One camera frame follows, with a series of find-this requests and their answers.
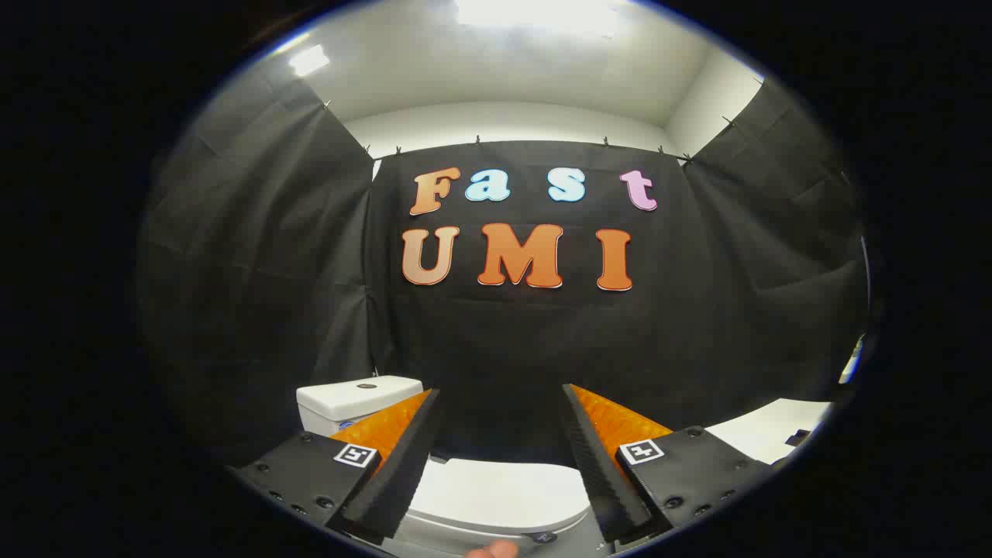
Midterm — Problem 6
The white drawer cabinet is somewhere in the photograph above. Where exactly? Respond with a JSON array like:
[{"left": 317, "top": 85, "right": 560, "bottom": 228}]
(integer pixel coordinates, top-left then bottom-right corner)
[{"left": 704, "top": 398, "right": 835, "bottom": 467}]

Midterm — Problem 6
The white toilet bowl with seat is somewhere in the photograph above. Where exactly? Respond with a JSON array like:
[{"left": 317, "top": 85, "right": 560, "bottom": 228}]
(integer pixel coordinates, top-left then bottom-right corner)
[{"left": 387, "top": 508, "right": 617, "bottom": 558}]

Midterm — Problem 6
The large ceiling light panel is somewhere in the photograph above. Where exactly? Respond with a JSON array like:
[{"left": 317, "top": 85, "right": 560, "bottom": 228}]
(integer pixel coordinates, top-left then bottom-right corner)
[{"left": 456, "top": 0, "right": 622, "bottom": 36}]

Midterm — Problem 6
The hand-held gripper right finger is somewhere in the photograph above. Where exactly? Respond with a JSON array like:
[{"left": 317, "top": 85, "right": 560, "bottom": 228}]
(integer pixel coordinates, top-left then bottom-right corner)
[{"left": 562, "top": 384, "right": 777, "bottom": 544}]

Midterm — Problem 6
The small ceiling light panel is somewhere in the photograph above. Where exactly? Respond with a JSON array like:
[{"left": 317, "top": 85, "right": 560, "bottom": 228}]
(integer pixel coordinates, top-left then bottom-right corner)
[{"left": 289, "top": 44, "right": 331, "bottom": 78}]

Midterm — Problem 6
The white toilet lid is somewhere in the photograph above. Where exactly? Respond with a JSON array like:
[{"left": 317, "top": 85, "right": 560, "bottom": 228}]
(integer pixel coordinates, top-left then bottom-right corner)
[{"left": 395, "top": 456, "right": 594, "bottom": 537}]

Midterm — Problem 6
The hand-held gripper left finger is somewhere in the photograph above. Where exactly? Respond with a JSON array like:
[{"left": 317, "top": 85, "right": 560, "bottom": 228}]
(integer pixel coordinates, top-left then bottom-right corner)
[{"left": 229, "top": 387, "right": 443, "bottom": 544}]

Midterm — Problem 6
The black backdrop cloth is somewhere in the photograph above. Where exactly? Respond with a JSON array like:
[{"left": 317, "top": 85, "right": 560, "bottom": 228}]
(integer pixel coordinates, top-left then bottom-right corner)
[{"left": 136, "top": 66, "right": 873, "bottom": 470}]

